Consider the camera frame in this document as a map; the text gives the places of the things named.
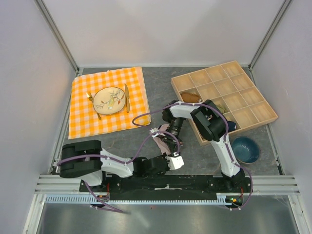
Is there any brown rolled cloth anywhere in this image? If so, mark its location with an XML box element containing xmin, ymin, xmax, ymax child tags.
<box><xmin>181</xmin><ymin>92</ymin><xmax>202</xmax><ymax>103</ymax></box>

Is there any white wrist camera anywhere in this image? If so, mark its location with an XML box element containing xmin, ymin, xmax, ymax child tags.
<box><xmin>149</xmin><ymin>128</ymin><xmax>165</xmax><ymax>138</ymax></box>
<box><xmin>165</xmin><ymin>152</ymin><xmax>184</xmax><ymax>170</ymax></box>

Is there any white slotted cable duct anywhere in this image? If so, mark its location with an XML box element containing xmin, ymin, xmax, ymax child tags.
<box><xmin>45</xmin><ymin>193</ymin><xmax>234</xmax><ymax>205</ymax></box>

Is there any orange white checkered cloth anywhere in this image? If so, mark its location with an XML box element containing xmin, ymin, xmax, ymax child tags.
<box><xmin>68</xmin><ymin>67</ymin><xmax>151</xmax><ymax>139</ymax></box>

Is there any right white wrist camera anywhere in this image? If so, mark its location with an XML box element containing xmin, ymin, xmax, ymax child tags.
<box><xmin>149</xmin><ymin>128</ymin><xmax>165</xmax><ymax>138</ymax></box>

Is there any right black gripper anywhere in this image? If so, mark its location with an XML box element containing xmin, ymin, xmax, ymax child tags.
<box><xmin>160</xmin><ymin>117</ymin><xmax>184</xmax><ymax>155</ymax></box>

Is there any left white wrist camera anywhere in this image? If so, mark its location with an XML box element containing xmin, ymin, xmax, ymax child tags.
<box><xmin>165</xmin><ymin>152</ymin><xmax>184</xmax><ymax>170</ymax></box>

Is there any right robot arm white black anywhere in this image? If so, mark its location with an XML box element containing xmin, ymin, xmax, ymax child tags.
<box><xmin>162</xmin><ymin>100</ymin><xmax>252</xmax><ymax>192</ymax></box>

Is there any olive rolled cloth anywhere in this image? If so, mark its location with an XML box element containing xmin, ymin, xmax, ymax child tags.
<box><xmin>216</xmin><ymin>104</ymin><xmax>228</xmax><ymax>114</ymax></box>

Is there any gold knife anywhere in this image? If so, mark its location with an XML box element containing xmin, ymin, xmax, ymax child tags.
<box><xmin>124</xmin><ymin>84</ymin><xmax>130</xmax><ymax>112</ymax></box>

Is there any gold fork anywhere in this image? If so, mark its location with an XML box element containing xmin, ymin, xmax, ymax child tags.
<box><xmin>86</xmin><ymin>92</ymin><xmax>101</xmax><ymax>120</ymax></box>

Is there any wooden compartment tray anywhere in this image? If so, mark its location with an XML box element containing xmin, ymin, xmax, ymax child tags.
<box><xmin>171</xmin><ymin>61</ymin><xmax>278</xmax><ymax>135</ymax></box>

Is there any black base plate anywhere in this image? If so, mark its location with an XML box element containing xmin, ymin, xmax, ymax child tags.
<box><xmin>90</xmin><ymin>175</ymin><xmax>251</xmax><ymax>201</ymax></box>

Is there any navy rolled cloth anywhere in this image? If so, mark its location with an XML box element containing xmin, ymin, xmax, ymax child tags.
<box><xmin>228</xmin><ymin>120</ymin><xmax>237</xmax><ymax>132</ymax></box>

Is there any pink underwear navy trim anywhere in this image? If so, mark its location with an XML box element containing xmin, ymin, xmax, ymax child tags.
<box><xmin>150</xmin><ymin>124</ymin><xmax>171</xmax><ymax>155</ymax></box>

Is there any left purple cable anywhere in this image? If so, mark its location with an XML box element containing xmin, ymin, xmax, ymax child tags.
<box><xmin>56</xmin><ymin>131</ymin><xmax>181</xmax><ymax>168</ymax></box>

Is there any blue ceramic bowl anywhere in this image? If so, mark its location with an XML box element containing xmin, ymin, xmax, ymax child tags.
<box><xmin>232</xmin><ymin>136</ymin><xmax>261</xmax><ymax>164</ymax></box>

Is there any beige floral plate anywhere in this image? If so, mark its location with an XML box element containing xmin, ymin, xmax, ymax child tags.
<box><xmin>93</xmin><ymin>87</ymin><xmax>126</xmax><ymax>115</ymax></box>

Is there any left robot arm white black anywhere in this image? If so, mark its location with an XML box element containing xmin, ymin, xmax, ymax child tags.
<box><xmin>57</xmin><ymin>140</ymin><xmax>174</xmax><ymax>192</ymax></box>

